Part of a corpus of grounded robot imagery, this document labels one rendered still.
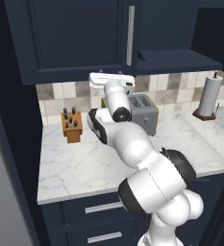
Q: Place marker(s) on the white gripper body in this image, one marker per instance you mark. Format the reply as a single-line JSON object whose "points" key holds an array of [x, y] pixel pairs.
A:
{"points": [[99, 78]]}

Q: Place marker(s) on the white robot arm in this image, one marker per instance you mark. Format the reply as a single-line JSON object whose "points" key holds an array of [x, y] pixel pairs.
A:
{"points": [[139, 144]]}

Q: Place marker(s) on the black cabinet hinge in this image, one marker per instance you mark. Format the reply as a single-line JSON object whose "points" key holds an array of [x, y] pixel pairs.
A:
{"points": [[141, 57]]}

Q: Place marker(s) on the navy base cabinet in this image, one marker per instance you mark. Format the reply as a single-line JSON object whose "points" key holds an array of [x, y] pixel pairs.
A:
{"points": [[216, 208]]}

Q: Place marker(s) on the wooden knife block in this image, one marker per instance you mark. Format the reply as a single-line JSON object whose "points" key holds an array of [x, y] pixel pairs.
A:
{"points": [[72, 129]]}

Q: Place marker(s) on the grey toaster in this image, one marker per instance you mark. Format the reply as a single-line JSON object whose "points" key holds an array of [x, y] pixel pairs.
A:
{"points": [[144, 115]]}

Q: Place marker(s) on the brown paper towel holder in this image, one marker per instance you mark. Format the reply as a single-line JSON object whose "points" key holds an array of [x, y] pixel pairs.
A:
{"points": [[204, 116]]}

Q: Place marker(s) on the white paper towel roll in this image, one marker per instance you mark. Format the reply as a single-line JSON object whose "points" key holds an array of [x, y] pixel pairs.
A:
{"points": [[209, 96]]}

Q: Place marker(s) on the navy drawer front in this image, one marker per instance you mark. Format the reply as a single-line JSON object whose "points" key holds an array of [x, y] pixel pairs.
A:
{"points": [[100, 235], [97, 209]]}

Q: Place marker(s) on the grey fridge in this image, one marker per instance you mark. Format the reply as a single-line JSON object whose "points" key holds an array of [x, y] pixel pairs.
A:
{"points": [[4, 179]]}

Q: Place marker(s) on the navy wall cabinet door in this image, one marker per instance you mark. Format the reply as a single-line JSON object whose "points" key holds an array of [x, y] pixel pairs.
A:
{"points": [[216, 35], [75, 35]]}

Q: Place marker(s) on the navy wall cabinet body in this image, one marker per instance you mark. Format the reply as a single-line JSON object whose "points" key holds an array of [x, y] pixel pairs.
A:
{"points": [[174, 61]]}

